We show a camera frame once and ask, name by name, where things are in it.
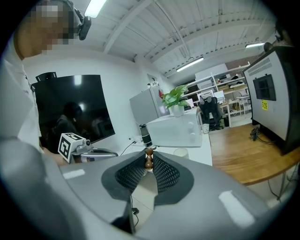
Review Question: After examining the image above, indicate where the black power cable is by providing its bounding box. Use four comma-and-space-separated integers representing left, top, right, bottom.
119, 140, 137, 156

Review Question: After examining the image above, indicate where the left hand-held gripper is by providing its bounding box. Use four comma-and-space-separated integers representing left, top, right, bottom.
57, 132, 119, 164

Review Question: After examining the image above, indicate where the wooden beaded-handle spoon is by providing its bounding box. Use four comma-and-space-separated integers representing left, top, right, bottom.
144, 147, 154, 170

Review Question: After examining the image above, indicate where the person's white shirt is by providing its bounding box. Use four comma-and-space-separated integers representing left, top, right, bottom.
0, 37, 43, 153

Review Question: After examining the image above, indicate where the black head-mounted camera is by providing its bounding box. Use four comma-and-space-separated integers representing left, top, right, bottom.
67, 0, 92, 41

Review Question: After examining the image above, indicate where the large black television screen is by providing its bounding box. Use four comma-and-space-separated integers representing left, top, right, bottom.
31, 74, 116, 153

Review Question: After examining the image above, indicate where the black thermos bottle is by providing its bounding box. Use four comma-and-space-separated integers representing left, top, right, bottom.
139, 124, 153, 148

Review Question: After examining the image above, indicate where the computer monitor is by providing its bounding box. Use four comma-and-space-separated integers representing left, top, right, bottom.
213, 90, 225, 104

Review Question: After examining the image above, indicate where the long ceiling tube light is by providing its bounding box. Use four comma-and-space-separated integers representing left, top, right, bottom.
244, 42, 266, 49
83, 0, 107, 19
175, 56, 205, 73

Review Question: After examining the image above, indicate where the bundle of floor cables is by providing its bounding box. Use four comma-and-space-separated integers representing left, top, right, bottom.
249, 127, 262, 142

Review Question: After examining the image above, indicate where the thin black cable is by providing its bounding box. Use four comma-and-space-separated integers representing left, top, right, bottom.
130, 195, 140, 227

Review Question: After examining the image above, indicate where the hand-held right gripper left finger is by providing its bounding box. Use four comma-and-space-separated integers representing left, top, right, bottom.
0, 136, 148, 240

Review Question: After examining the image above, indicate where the white microwave oven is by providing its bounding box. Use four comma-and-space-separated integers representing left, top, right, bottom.
146, 108, 203, 148

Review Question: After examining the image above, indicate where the person's head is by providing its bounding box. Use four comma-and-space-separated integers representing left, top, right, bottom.
13, 0, 79, 61

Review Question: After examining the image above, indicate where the person's left forearm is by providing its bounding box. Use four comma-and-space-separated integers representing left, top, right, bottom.
39, 144, 68, 166

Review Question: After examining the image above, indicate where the pale round cup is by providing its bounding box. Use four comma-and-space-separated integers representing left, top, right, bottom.
173, 148, 189, 160

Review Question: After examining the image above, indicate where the black office chair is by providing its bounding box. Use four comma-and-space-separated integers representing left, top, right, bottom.
197, 96, 225, 131

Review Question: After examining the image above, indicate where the white storage shelf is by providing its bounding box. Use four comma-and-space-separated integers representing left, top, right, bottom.
184, 69, 249, 106

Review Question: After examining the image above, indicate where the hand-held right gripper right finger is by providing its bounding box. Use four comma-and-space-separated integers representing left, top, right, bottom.
135, 150, 290, 240

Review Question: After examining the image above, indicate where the white office desk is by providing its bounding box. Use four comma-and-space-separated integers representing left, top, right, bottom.
219, 99, 251, 128

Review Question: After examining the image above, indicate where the green potted plant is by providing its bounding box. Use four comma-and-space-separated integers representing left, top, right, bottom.
161, 83, 191, 118

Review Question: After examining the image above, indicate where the grey refrigerator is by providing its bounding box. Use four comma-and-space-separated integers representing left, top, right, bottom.
129, 87, 170, 126

